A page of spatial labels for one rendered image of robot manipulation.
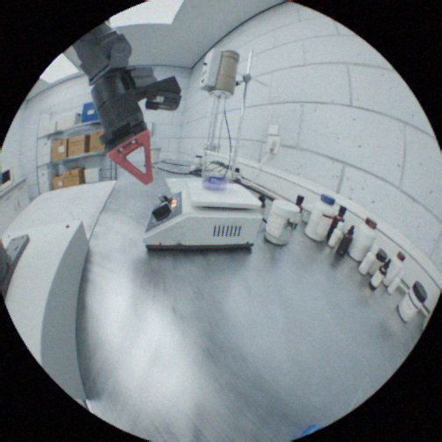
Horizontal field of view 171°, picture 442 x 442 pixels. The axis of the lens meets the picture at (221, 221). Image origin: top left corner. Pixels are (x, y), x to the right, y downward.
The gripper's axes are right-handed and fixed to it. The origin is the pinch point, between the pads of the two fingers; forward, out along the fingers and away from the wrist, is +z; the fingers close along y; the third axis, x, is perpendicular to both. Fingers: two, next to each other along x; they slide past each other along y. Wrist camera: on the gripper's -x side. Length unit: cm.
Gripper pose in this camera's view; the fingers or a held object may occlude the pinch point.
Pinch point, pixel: (146, 177)
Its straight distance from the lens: 26.8
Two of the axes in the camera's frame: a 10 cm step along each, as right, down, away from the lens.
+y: -4.4, -3.7, 8.2
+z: 3.5, 7.7, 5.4
